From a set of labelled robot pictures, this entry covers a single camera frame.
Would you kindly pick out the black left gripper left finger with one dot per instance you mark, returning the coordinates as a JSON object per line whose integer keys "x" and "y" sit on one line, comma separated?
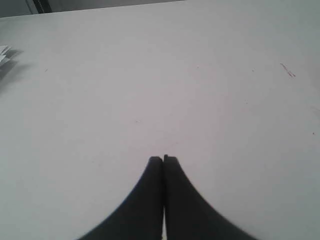
{"x": 140, "y": 215}

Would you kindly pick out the dark vertical post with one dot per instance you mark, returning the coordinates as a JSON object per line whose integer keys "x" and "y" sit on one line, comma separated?
{"x": 42, "y": 6}

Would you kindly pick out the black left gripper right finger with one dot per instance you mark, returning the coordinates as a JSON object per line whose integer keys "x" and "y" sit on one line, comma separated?
{"x": 188, "y": 216}

